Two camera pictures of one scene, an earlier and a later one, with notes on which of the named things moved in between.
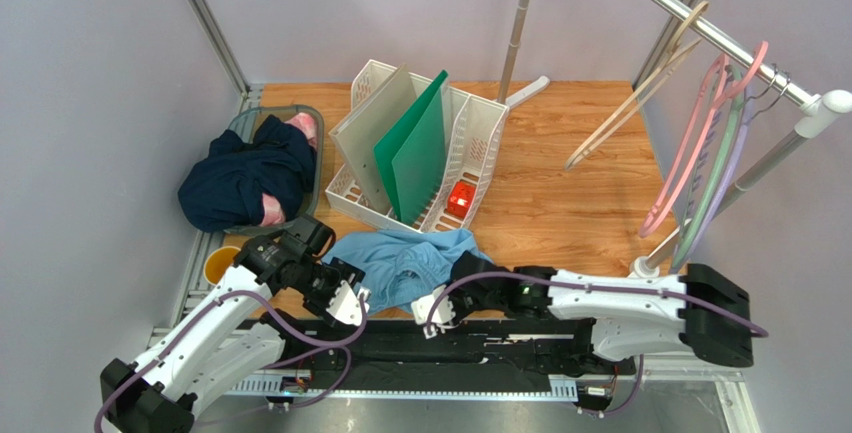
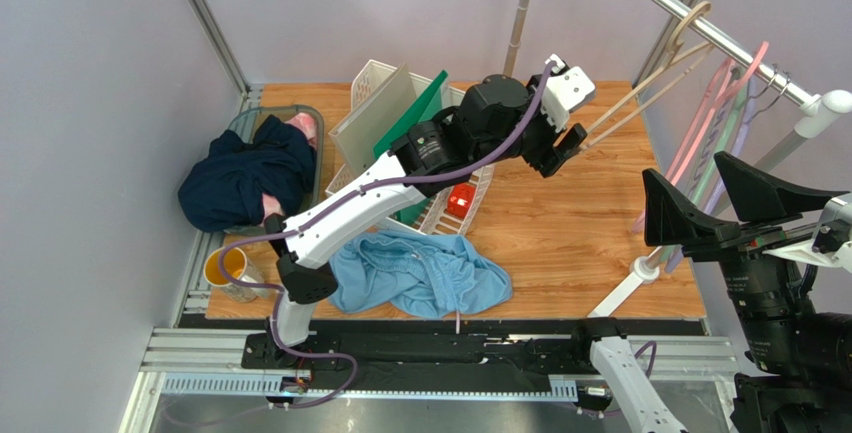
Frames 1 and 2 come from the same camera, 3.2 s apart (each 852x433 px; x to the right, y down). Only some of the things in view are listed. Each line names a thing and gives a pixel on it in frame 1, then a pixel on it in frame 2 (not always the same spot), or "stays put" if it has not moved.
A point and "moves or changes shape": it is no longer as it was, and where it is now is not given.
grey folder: x=356 y=137 stays put
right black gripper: x=456 y=296 to x=732 y=238
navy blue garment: x=221 y=188 stays put
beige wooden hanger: x=685 y=41 moves or changes shape
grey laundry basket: x=247 y=119 stays put
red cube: x=460 y=199 stays put
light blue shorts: x=400 y=265 stays put
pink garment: x=273 y=210 stays put
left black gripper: x=341 y=271 to x=548 y=159
